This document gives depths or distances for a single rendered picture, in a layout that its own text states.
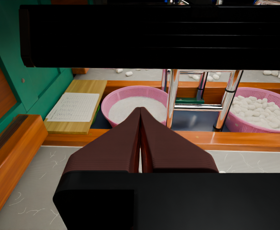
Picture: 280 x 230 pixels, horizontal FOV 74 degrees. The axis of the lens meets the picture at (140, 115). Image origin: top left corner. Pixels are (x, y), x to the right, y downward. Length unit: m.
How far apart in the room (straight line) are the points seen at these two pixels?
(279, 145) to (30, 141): 0.65
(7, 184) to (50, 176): 0.11
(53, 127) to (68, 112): 0.08
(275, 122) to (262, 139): 0.15
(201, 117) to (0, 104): 0.67
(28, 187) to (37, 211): 0.07
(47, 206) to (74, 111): 0.30
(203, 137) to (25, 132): 0.46
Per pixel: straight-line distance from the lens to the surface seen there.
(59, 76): 0.77
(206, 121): 0.78
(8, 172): 0.46
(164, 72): 0.73
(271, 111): 0.85
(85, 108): 0.66
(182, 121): 0.75
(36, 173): 0.56
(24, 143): 0.49
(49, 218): 0.48
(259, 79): 1.06
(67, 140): 0.57
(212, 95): 0.86
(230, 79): 0.52
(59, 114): 0.66
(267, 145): 0.63
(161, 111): 0.71
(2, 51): 0.54
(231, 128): 0.75
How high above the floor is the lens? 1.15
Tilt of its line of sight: 38 degrees down
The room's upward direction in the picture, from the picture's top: straight up
